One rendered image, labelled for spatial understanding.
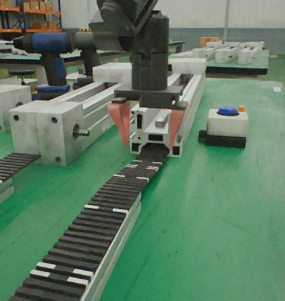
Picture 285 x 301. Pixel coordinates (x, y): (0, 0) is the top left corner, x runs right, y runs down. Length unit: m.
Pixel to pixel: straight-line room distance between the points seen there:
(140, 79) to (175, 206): 0.20
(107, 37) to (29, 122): 0.19
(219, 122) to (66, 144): 0.30
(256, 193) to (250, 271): 0.17
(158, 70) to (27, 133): 0.25
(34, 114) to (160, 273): 0.35
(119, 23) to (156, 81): 0.10
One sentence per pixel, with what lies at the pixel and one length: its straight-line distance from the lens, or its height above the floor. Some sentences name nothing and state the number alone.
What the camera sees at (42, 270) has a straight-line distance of 0.30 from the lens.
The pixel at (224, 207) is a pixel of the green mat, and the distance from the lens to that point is 0.45.
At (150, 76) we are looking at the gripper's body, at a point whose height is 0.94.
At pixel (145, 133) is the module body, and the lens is 0.60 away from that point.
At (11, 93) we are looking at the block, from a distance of 0.82.
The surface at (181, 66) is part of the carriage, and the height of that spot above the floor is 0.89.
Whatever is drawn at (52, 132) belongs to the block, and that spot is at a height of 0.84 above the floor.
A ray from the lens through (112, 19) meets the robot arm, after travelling 0.45.
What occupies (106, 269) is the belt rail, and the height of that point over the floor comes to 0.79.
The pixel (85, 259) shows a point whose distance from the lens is 0.30.
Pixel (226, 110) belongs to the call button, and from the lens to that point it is 0.68.
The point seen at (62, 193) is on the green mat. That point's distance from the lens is 0.49.
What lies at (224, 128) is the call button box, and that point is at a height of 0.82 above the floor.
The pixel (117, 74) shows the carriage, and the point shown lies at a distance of 0.93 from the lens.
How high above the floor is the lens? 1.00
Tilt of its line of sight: 21 degrees down
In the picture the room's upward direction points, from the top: straight up
